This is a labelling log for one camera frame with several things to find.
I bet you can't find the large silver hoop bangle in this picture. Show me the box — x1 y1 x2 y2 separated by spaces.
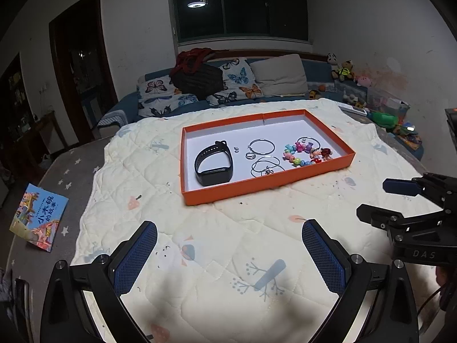
297 136 321 149

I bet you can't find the butterfly pillow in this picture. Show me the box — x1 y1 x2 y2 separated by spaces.
137 75 198 117
206 58 263 106

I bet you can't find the bear plush yellow vest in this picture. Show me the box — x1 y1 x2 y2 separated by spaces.
332 60 355 82

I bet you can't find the panda plush toy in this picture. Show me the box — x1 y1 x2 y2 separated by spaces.
327 53 339 71

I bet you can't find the children's picture book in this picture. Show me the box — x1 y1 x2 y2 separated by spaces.
9 184 68 252

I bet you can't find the yellow toy car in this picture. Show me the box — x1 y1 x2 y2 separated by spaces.
309 90 321 100

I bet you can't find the black smart band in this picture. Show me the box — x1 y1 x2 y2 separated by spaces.
194 140 234 187

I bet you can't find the white remote control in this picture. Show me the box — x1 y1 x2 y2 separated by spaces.
337 101 367 117

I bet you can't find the black camera box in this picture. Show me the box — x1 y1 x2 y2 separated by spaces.
445 108 457 149

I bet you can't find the left butterfly pillow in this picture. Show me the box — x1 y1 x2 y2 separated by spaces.
137 75 198 117

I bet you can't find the person's right hand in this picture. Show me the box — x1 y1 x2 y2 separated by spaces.
435 266 456 311

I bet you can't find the black cable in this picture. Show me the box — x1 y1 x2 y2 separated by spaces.
415 285 446 333

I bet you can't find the right butterfly pillow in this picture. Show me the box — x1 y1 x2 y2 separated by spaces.
206 58 263 106

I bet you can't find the orange shallow tray box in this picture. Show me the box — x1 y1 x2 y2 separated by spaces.
181 109 356 205

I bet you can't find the colourful candy bead bracelet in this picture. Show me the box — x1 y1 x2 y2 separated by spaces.
282 141 322 168

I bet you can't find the green toy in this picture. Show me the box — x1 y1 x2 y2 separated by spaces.
368 111 398 129

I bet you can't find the dark wooden side table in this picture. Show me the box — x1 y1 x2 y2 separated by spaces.
24 111 70 159

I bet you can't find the beige pillow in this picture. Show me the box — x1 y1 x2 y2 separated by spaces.
250 53 308 97

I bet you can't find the black and red clothing pile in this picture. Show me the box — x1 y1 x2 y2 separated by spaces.
170 47 224 101

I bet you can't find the dark window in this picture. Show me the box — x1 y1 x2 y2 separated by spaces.
173 0 308 43

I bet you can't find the pink plush toy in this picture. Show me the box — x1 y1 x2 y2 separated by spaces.
356 75 372 87

